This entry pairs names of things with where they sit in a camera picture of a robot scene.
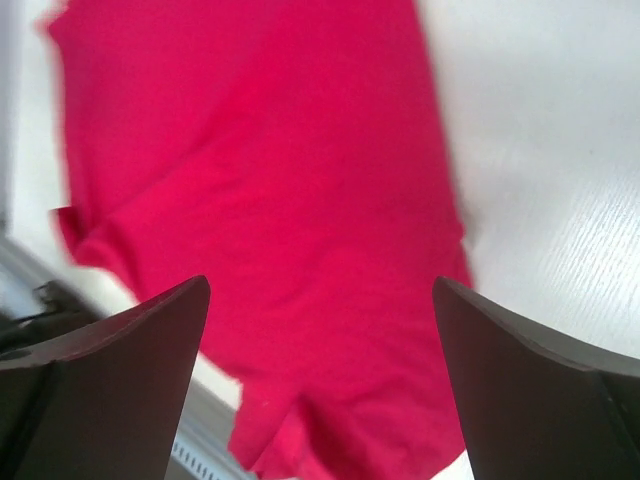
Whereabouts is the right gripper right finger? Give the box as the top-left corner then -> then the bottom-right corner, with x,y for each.
432,277 -> 639,479

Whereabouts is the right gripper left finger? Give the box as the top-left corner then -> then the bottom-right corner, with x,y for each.
1,276 -> 210,479

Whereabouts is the crimson pink t shirt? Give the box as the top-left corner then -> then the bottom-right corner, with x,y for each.
43,1 -> 469,479

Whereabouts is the white slotted cable duct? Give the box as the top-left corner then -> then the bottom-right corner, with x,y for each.
171,439 -> 252,480

